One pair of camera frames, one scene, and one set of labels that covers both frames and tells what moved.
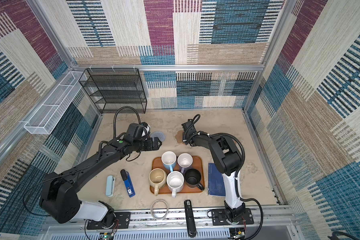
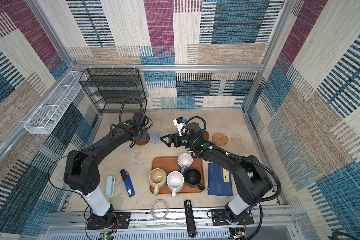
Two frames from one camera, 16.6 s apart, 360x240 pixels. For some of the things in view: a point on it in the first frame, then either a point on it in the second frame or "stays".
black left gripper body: [146, 145] → [142, 135]
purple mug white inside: [185, 160] stays
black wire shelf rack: [110, 89] stays
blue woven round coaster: [161, 135] stays
